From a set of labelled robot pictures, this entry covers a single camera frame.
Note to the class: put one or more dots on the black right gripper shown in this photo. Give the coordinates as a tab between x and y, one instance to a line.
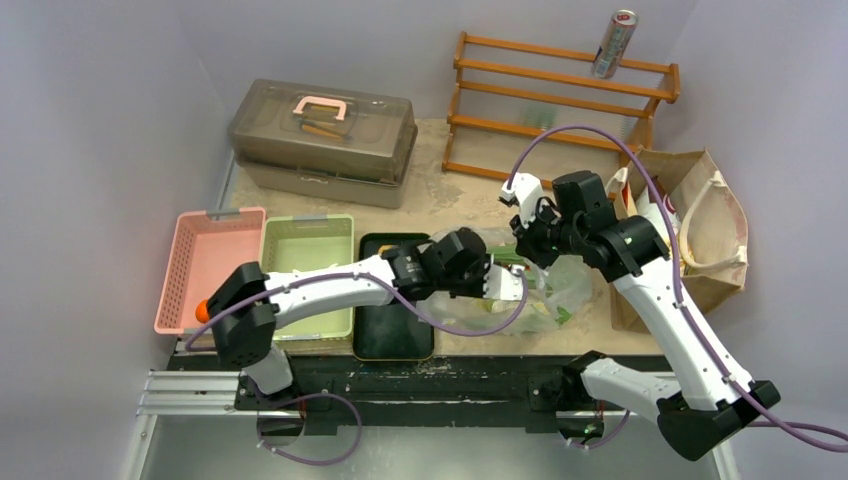
530	240

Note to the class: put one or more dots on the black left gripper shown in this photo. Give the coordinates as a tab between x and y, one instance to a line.
478	290

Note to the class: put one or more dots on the clear plastic grocery bag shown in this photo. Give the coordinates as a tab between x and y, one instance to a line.
554	297

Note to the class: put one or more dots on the small orange pumpkin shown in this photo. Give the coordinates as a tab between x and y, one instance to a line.
201	312

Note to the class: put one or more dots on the brown bread piece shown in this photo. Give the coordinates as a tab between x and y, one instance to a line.
388	250

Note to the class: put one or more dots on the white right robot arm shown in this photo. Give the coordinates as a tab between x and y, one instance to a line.
712	396

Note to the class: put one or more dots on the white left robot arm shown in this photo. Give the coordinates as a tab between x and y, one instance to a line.
250	305

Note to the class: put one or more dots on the black tray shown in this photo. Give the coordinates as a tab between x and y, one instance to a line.
391	333

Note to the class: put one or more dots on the snack packet in paper bag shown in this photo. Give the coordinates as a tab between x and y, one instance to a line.
651	210

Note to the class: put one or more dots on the brown paper bag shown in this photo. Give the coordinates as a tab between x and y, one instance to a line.
713	234

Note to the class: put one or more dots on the green plastic basket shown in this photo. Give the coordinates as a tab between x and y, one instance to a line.
307	243

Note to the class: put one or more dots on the silver drink can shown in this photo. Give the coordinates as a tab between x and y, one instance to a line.
614	43

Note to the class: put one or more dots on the orange wooden rack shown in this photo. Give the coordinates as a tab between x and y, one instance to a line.
632	105

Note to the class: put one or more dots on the brown translucent storage box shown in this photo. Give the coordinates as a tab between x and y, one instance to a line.
363	159

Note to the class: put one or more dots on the pink plastic basket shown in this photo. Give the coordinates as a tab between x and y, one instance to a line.
207	247

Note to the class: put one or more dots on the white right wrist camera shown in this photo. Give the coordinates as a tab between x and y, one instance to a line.
523	191

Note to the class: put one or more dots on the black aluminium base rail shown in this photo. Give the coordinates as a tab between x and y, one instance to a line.
445	418

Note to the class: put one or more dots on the pink box handle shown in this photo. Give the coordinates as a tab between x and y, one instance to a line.
337	105

